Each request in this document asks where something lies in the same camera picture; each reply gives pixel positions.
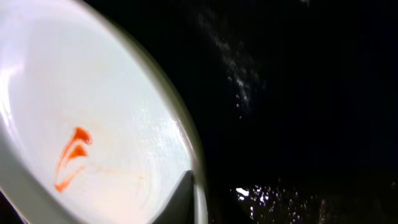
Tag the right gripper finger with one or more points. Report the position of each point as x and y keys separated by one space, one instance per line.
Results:
x=180 y=208

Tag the light blue plate back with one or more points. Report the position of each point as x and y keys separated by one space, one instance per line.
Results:
x=92 y=130

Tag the black round tray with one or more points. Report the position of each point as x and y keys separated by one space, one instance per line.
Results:
x=294 y=102

